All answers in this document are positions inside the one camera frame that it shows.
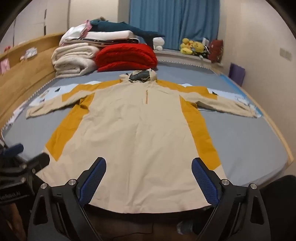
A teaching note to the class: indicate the white folded quilt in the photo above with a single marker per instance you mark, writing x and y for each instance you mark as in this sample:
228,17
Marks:
108,36

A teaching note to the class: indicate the dark red cushion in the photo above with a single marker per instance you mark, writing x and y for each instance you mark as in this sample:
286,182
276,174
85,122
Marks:
216,51

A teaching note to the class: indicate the teal garment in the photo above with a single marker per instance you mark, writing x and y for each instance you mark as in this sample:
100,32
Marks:
122,26

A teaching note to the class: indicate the cream folded blanket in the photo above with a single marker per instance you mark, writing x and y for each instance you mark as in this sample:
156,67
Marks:
74,60

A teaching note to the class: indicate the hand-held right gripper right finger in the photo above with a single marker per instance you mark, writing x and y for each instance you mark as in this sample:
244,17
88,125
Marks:
205,183

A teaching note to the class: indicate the white wardrobe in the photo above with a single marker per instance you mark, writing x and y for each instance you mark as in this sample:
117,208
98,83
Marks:
34,18

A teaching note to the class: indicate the person's dark trouser leg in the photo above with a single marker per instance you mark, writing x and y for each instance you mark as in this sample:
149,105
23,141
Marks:
279,204

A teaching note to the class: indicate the red folded blanket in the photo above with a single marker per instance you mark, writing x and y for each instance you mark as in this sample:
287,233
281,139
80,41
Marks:
126,56

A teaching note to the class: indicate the purple box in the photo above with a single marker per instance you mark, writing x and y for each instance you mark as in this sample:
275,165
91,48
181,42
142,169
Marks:
237,74

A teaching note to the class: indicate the yellow plush toy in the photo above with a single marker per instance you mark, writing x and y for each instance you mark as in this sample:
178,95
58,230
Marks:
186,46
198,47

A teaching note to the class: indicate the wall socket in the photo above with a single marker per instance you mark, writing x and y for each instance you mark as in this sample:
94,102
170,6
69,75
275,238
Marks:
285,54

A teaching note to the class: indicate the grey printed bedsheet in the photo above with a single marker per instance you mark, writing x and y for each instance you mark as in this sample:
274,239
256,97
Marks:
242,139

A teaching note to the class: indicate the white plush toy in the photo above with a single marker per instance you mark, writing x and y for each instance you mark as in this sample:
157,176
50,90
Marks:
158,42

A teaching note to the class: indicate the pink card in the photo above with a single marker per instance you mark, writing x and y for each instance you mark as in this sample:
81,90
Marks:
4,66

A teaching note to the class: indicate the wooden bed frame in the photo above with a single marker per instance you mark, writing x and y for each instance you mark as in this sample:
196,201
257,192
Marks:
25,76

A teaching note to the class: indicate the small white and pink toy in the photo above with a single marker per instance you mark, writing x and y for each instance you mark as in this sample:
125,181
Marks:
30,53

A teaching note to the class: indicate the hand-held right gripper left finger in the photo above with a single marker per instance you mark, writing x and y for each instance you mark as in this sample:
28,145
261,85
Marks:
92,180

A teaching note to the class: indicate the pink and white garment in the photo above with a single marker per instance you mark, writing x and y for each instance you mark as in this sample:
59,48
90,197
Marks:
74,32

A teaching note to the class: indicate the blue curtain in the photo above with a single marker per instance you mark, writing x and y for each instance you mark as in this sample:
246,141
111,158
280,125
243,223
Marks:
175,20

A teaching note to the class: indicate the window ledge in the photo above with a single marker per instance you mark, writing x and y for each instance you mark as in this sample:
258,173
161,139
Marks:
175,56

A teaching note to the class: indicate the beige and mustard hooded jacket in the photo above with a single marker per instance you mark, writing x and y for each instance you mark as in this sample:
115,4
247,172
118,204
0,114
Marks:
138,129

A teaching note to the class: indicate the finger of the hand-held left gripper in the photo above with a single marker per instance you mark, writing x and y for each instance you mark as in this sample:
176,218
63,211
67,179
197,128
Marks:
38,161
13,150

